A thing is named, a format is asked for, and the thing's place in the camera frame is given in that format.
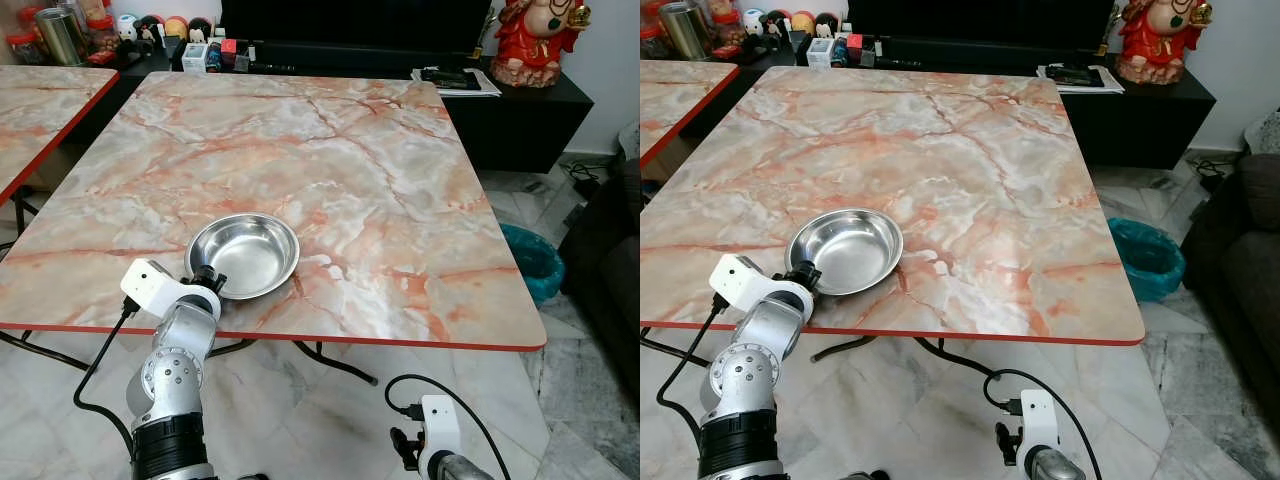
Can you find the white paper stack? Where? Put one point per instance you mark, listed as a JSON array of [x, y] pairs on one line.
[[480, 88], [1105, 85]]

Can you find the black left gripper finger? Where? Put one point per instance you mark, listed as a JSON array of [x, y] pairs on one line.
[[812, 279], [218, 284]]

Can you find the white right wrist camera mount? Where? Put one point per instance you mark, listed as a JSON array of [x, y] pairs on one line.
[[440, 430], [1038, 425]]

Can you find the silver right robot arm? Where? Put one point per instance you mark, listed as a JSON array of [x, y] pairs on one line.
[[1055, 466], [460, 470]]

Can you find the black television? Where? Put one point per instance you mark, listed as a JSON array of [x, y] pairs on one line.
[[980, 20], [350, 25]]

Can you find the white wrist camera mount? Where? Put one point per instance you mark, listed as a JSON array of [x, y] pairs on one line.
[[160, 288], [1038, 425], [745, 285], [440, 430]]

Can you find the shiny steel bowl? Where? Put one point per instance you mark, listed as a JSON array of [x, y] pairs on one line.
[[250, 255], [850, 250]]

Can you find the dark grey sofa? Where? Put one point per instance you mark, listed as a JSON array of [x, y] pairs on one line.
[[605, 270], [1245, 270]]

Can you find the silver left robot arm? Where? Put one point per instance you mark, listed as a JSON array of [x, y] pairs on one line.
[[172, 385], [745, 385]]

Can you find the red laughing figurine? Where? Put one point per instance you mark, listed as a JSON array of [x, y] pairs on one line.
[[1160, 42], [535, 45]]

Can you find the teal waste bin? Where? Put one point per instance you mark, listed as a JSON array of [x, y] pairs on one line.
[[535, 262], [1148, 258]]

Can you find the small red box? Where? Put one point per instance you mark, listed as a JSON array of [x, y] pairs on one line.
[[229, 47], [854, 42]]

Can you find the round metal tin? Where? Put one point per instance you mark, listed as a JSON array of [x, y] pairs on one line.
[[60, 38], [685, 32]]

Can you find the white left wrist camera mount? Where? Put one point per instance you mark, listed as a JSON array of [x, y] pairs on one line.
[[745, 285], [160, 288]]

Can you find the red-lidded jar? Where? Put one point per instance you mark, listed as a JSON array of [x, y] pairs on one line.
[[650, 40], [20, 47]]

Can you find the black metal table leg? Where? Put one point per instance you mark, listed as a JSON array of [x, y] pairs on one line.
[[40, 350], [335, 362], [955, 358], [675, 347]]

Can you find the small white box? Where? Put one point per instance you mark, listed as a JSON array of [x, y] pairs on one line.
[[819, 53], [195, 58]]

